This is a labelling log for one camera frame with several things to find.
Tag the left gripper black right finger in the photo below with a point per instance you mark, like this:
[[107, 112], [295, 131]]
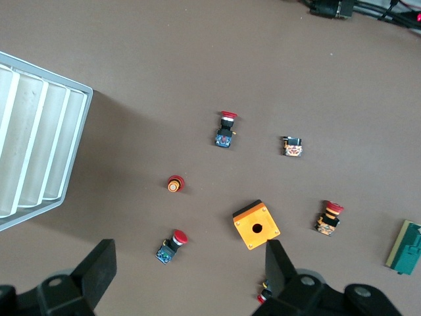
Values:
[[296, 296]]

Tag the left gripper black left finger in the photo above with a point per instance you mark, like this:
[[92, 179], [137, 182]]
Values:
[[65, 289]]

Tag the green terminal block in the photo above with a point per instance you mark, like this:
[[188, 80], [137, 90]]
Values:
[[409, 253]]

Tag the red button black block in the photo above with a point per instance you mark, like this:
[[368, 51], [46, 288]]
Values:
[[262, 298]]

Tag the red mushroom button orange block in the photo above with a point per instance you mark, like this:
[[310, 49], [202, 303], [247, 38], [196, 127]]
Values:
[[325, 225]]

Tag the red mushroom button blue block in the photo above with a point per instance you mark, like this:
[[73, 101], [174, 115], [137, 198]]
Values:
[[223, 140], [179, 237]]

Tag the orange black contact block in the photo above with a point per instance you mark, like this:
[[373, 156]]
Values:
[[293, 149]]

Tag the red orange button head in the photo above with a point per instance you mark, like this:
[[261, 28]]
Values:
[[174, 187]]

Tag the white stepped tray rack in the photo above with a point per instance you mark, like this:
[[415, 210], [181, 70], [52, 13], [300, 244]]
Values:
[[29, 131]]

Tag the orange button enclosure box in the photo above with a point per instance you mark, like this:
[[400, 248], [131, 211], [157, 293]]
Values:
[[243, 227]]

